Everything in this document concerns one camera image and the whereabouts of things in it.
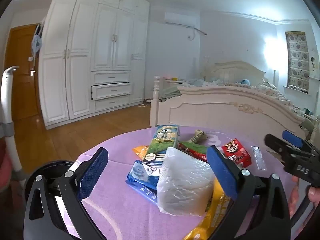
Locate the white air conditioner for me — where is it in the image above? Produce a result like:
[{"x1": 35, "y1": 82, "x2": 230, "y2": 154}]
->
[{"x1": 164, "y1": 12, "x2": 197, "y2": 28}]

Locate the beige green snack wrapper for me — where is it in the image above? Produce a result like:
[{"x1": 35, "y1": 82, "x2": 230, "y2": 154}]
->
[{"x1": 186, "y1": 129, "x2": 208, "y2": 144}]

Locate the green milk carton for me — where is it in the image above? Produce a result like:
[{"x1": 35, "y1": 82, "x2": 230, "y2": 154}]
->
[{"x1": 142, "y1": 124, "x2": 181, "y2": 162}]

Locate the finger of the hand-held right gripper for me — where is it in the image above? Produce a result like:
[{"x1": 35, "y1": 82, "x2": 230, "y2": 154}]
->
[
  {"x1": 282, "y1": 130, "x2": 320, "y2": 154},
  {"x1": 264, "y1": 133, "x2": 313, "y2": 161}
]

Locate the floral window blind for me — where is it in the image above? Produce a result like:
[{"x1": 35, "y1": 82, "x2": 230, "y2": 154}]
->
[{"x1": 285, "y1": 31, "x2": 310, "y2": 94}]

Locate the blue white cartoon packet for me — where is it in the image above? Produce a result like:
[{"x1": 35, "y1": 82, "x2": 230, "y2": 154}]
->
[{"x1": 126, "y1": 159, "x2": 165, "y2": 184}]

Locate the cream carved bed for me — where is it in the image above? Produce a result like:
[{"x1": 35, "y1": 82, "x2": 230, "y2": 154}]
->
[{"x1": 150, "y1": 60, "x2": 320, "y2": 143}]

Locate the air conditioner hose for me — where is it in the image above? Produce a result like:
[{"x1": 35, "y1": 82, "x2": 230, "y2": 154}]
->
[{"x1": 187, "y1": 25, "x2": 207, "y2": 40}]

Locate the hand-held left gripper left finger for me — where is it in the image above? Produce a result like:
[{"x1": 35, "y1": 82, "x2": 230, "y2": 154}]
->
[{"x1": 24, "y1": 147, "x2": 109, "y2": 240}]

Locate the white wardrobe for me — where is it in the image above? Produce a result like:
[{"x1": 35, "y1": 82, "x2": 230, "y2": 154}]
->
[{"x1": 40, "y1": 0, "x2": 150, "y2": 130}]

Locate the person's right hand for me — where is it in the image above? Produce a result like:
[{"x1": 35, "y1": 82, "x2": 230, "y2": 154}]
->
[{"x1": 287, "y1": 175, "x2": 320, "y2": 220}]

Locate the red cartoon milk carton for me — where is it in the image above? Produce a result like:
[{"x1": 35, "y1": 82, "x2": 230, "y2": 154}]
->
[{"x1": 221, "y1": 138, "x2": 252, "y2": 168}]

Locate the yellow snack packet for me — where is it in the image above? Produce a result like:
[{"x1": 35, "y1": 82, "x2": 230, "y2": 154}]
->
[{"x1": 184, "y1": 180, "x2": 232, "y2": 240}]

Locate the blue plastic bag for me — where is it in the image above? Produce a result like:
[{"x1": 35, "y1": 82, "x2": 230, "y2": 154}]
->
[{"x1": 31, "y1": 25, "x2": 43, "y2": 55}]

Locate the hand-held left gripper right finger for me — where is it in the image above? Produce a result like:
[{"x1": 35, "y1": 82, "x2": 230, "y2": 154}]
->
[{"x1": 206, "y1": 145, "x2": 292, "y2": 240}]

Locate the grey pink study chair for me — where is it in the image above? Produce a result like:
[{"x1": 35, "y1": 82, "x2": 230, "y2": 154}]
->
[{"x1": 0, "y1": 66, "x2": 29, "y2": 193}]

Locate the red green snack wrapper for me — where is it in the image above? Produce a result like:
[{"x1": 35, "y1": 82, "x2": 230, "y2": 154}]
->
[{"x1": 176, "y1": 141, "x2": 209, "y2": 162}]

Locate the white nightstand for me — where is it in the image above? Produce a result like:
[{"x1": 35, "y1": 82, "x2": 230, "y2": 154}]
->
[{"x1": 164, "y1": 77, "x2": 187, "y2": 85}]

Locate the white bubble wrap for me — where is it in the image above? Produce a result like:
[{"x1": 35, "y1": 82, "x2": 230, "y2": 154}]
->
[{"x1": 157, "y1": 147, "x2": 215, "y2": 217}]

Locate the orange snack packet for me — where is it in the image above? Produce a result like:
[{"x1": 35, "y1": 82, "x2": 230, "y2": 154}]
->
[{"x1": 132, "y1": 145, "x2": 150, "y2": 159}]

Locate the wooden door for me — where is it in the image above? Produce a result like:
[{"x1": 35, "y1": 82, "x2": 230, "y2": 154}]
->
[{"x1": 5, "y1": 24, "x2": 44, "y2": 120}]

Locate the green cloth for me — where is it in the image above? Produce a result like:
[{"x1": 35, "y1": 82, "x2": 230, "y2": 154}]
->
[{"x1": 160, "y1": 86, "x2": 182, "y2": 102}]

